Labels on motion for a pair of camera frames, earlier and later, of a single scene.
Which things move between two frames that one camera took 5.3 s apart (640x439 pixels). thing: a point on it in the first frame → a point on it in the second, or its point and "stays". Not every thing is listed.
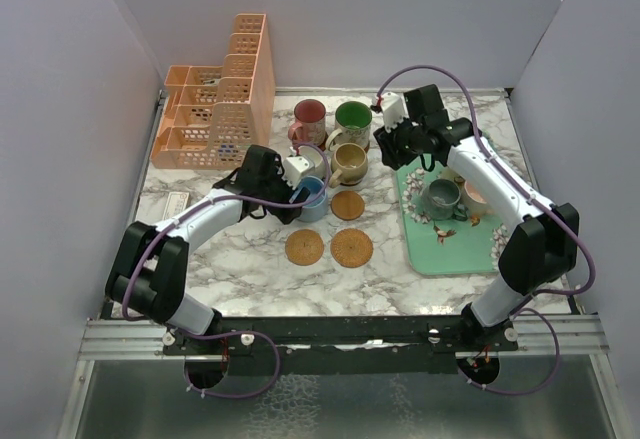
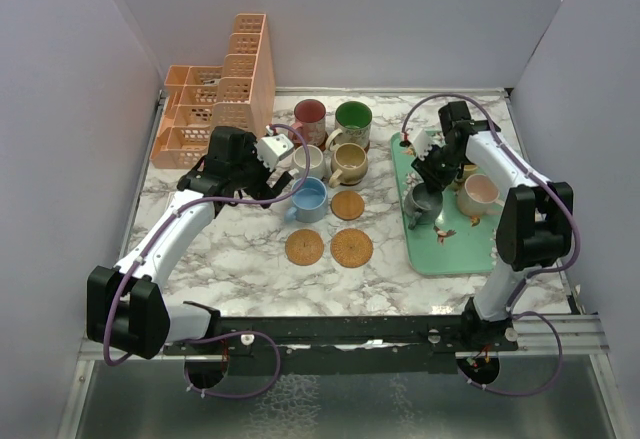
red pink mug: x=310 y=123 stays
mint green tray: x=444 y=247 stays
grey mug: x=441 y=199 → x=422 y=205
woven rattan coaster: x=304 y=247 stays
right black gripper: x=391 y=155 → x=433 y=179
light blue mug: x=318 y=211 stays
